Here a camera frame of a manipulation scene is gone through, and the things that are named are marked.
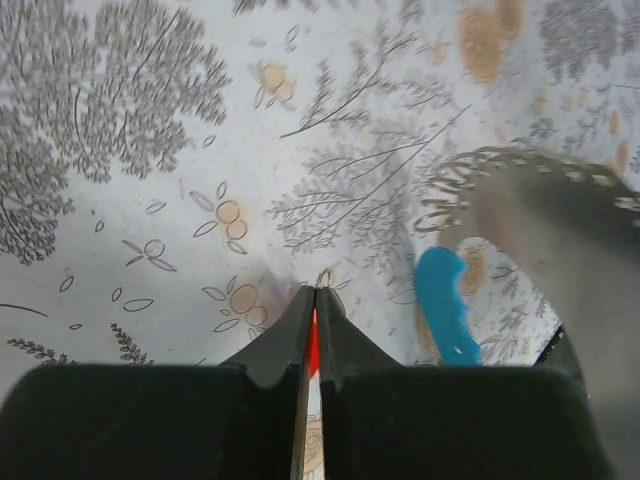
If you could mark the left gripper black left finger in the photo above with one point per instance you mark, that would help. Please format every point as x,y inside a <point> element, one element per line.
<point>242,419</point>

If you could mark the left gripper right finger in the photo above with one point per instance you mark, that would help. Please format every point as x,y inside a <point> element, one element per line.
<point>383,420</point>

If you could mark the red tag key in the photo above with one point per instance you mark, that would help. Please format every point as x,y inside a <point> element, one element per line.
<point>313,346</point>

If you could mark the floral table mat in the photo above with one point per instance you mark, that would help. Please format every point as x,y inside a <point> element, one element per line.
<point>464,175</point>

